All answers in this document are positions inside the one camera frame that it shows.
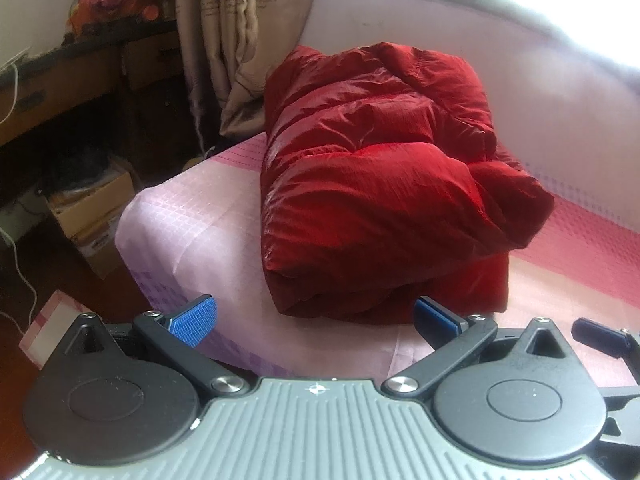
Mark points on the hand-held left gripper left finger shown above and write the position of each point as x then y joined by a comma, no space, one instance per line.
192,320

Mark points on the pink and white box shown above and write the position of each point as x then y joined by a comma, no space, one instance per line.
47,327

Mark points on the wooden desk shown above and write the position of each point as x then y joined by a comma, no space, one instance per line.
60,95

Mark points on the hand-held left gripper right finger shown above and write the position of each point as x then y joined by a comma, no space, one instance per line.
437,321

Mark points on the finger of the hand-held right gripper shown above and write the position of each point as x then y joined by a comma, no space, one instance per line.
622,425
597,332

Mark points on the red puffer jacket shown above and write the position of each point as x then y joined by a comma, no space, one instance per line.
380,175

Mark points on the pink checked bed sheet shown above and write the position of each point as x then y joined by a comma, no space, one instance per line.
200,240

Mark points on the brown cardboard box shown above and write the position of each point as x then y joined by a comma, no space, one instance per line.
95,200

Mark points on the beige floral curtain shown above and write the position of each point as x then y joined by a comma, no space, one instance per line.
235,35

